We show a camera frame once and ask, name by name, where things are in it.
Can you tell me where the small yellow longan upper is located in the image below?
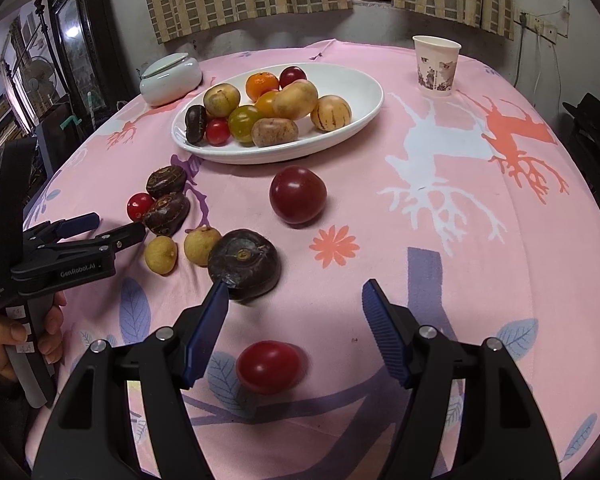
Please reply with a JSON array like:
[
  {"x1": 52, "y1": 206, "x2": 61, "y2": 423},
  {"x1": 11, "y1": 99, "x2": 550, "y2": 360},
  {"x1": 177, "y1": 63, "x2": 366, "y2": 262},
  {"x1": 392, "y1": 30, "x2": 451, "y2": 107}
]
[{"x1": 184, "y1": 226, "x2": 222, "y2": 266}]

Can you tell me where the large yellow purple pepino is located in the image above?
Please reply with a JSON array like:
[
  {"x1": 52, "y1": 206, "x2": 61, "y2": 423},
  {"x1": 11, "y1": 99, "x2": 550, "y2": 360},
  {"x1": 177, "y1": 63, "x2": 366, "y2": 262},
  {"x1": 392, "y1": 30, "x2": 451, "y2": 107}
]
[{"x1": 272, "y1": 79, "x2": 318, "y2": 120}]

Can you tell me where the dark wooden cabinet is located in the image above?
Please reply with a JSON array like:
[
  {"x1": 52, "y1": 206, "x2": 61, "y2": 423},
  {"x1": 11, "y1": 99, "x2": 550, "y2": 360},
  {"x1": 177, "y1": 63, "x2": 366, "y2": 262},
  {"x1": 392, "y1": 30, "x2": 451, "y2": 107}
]
[{"x1": 47, "y1": 0, "x2": 135, "y2": 129}]

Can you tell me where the yellow tomato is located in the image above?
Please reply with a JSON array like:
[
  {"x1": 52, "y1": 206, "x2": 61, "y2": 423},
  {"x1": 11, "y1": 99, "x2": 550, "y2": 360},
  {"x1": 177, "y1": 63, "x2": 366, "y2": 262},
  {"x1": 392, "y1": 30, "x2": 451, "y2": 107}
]
[{"x1": 254, "y1": 89, "x2": 278, "y2": 118}]

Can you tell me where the dark red small plum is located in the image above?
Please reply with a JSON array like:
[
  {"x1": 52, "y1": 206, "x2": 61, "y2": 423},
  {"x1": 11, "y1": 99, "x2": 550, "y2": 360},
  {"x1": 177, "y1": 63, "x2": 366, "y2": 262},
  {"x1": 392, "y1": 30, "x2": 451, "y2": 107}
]
[{"x1": 278, "y1": 66, "x2": 306, "y2": 89}]

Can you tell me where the yellow round pepino fruit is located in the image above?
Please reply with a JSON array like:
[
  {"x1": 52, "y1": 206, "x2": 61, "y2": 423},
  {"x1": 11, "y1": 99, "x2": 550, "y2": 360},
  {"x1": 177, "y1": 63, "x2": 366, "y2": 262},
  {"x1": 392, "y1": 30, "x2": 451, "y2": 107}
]
[{"x1": 204, "y1": 84, "x2": 242, "y2": 118}]

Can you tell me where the wall power socket strip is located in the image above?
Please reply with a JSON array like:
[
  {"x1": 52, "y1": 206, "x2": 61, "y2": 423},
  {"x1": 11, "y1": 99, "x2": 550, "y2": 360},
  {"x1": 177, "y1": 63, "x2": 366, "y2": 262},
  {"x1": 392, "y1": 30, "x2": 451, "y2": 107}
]
[{"x1": 515, "y1": 11, "x2": 558, "y2": 44}]

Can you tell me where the small brown speckled fruit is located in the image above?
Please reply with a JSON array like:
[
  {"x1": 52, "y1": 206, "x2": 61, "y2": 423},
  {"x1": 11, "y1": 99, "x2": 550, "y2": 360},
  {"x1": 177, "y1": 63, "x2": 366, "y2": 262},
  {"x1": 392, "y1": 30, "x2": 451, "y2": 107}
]
[{"x1": 251, "y1": 118, "x2": 299, "y2": 148}]

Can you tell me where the white lidded ceramic jar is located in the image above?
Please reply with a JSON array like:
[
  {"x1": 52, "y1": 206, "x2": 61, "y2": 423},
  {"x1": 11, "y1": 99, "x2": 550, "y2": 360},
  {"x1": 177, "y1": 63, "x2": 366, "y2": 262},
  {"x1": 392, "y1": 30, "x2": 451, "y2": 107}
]
[{"x1": 140, "y1": 52, "x2": 202, "y2": 107}]

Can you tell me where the striped tan melon fruit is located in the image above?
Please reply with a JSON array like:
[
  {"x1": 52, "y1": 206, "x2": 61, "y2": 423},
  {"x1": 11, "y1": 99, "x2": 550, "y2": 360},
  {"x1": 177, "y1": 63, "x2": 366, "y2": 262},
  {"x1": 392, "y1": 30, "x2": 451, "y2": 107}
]
[{"x1": 311, "y1": 94, "x2": 352, "y2": 132}]

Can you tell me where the dark water chestnut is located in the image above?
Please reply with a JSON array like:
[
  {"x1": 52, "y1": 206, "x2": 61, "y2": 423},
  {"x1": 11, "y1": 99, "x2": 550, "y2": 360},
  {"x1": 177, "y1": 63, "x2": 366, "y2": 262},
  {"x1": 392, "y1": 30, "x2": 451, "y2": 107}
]
[
  {"x1": 146, "y1": 165, "x2": 187, "y2": 200},
  {"x1": 207, "y1": 229, "x2": 282, "y2": 302},
  {"x1": 185, "y1": 104, "x2": 208, "y2": 145},
  {"x1": 143, "y1": 192, "x2": 190, "y2": 237}
]

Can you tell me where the small yellow longan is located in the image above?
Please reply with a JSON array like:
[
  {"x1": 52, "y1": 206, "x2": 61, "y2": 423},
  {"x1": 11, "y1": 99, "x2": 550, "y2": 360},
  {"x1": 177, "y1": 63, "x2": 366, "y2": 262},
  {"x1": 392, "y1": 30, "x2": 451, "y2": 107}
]
[
  {"x1": 144, "y1": 235, "x2": 178, "y2": 275},
  {"x1": 184, "y1": 226, "x2": 222, "y2": 266}
]

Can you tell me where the red cherry tomato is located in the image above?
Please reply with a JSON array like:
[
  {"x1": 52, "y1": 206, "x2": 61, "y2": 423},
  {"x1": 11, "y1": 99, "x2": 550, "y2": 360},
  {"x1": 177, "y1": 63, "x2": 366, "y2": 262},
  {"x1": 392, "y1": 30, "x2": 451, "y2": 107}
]
[{"x1": 236, "y1": 340, "x2": 302, "y2": 396}]

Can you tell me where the small yellow longan left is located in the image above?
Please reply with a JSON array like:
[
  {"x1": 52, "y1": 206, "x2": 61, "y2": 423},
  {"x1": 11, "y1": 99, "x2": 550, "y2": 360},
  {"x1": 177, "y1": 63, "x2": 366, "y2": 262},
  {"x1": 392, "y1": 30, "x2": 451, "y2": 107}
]
[{"x1": 144, "y1": 235, "x2": 178, "y2": 275}]

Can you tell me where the large dark red plum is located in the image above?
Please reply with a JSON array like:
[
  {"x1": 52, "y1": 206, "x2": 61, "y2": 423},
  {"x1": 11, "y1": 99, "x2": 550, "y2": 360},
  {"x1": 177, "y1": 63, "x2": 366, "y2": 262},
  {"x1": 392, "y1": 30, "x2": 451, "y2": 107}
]
[{"x1": 268, "y1": 166, "x2": 327, "y2": 226}]

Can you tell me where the yellow-green orange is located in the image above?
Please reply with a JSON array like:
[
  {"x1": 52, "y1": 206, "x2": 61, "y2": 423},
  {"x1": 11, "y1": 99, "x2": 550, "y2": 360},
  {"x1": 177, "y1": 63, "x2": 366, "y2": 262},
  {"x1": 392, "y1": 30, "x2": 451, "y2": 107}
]
[{"x1": 227, "y1": 105, "x2": 262, "y2": 145}]

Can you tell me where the pink printed tablecloth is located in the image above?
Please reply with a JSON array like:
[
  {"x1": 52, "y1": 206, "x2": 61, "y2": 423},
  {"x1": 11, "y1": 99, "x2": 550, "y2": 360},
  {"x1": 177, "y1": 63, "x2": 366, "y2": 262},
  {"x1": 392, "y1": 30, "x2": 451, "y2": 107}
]
[{"x1": 26, "y1": 40, "x2": 600, "y2": 479}]

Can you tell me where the white oval plate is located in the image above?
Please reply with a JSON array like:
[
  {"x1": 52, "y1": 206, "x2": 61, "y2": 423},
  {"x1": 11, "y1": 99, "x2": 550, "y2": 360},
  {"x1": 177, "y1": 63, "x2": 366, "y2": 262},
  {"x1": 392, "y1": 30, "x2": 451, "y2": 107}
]
[{"x1": 171, "y1": 62, "x2": 385, "y2": 165}]

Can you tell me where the patterned paper cup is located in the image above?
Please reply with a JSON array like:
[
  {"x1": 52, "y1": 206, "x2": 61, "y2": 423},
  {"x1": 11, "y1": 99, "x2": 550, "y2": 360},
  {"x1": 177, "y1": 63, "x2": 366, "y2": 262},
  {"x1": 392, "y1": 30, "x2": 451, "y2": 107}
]
[{"x1": 413, "y1": 35, "x2": 462, "y2": 96}]

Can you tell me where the person's left hand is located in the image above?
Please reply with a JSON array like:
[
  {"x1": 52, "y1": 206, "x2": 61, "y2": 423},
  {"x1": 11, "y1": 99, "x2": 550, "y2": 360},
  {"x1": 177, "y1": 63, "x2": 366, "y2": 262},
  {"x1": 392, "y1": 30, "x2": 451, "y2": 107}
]
[{"x1": 0, "y1": 292, "x2": 67, "y2": 382}]

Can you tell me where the orange tangerine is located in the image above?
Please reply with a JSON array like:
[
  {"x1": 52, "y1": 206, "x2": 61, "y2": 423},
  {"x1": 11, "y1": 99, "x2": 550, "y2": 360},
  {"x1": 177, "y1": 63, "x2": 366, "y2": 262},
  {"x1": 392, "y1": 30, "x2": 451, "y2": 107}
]
[{"x1": 245, "y1": 72, "x2": 279, "y2": 102}]

